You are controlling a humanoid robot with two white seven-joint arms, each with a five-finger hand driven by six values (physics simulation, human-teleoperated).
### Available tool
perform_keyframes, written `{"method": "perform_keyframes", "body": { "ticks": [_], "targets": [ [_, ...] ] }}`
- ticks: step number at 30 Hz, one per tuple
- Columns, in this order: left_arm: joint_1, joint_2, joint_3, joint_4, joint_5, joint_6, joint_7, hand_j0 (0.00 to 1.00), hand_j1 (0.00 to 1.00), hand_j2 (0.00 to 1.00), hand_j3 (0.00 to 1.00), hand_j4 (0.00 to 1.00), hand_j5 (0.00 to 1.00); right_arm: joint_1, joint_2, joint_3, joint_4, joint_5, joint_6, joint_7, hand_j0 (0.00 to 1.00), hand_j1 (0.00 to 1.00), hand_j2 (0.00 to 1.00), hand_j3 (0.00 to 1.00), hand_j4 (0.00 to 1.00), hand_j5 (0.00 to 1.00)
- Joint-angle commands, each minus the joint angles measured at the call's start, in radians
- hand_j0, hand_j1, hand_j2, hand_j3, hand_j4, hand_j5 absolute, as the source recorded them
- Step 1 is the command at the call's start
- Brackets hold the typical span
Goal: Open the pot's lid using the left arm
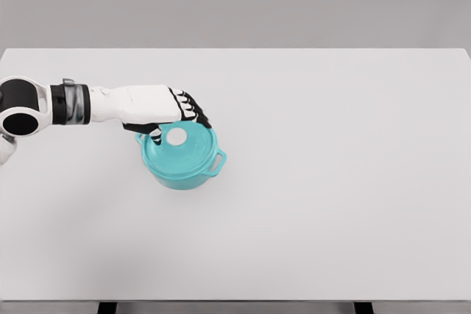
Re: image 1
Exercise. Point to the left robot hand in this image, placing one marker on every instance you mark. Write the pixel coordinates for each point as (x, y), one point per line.
(151, 103)

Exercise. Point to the teal pot lid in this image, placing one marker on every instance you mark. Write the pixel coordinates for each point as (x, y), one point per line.
(187, 152)

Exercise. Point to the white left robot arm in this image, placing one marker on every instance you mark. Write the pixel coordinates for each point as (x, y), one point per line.
(70, 103)

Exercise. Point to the teal pot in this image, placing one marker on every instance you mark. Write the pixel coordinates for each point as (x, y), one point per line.
(184, 180)

